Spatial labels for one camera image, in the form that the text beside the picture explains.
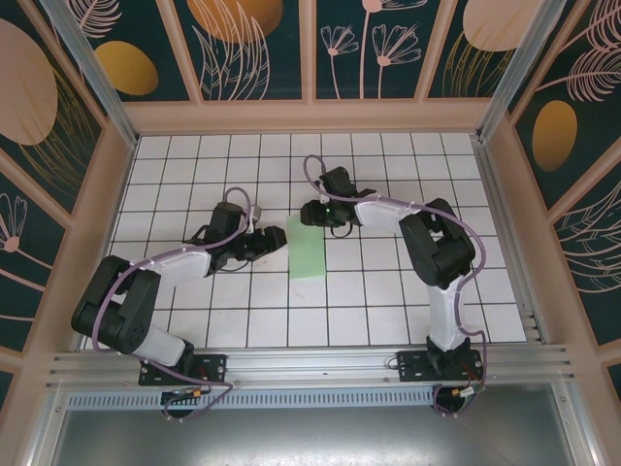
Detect light green cloth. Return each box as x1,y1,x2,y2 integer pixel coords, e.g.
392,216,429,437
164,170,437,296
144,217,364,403
285,215,326,282

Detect grey metal sheet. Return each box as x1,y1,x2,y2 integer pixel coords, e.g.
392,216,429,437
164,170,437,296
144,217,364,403
28,381,596,466

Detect small controller board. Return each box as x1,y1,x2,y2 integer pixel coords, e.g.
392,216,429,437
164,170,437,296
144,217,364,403
448,384,488,400
162,386,211,404

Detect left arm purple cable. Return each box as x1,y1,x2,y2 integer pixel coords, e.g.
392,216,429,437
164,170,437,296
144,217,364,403
90,186,254,422

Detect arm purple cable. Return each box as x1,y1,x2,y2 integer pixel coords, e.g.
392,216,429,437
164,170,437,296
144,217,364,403
304,154,489,418
90,186,254,422

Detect aluminium mounting rail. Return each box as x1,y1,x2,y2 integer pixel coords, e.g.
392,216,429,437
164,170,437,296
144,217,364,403
46,344,576,389

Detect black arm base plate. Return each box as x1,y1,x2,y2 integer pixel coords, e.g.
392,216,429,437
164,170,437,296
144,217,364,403
139,352,229,387
396,349,484,384

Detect slotted grey cable duct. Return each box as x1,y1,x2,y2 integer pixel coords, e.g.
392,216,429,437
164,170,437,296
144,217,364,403
67,387,438,410

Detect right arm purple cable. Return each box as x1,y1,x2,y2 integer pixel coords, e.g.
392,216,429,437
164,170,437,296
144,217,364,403
304,154,489,418

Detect aluminium side rail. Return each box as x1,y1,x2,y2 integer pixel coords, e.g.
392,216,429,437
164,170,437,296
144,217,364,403
473,138,542,346

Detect aluminium corner post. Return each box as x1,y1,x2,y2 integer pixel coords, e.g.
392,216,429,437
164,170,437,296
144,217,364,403
41,0,140,147
477,0,559,142

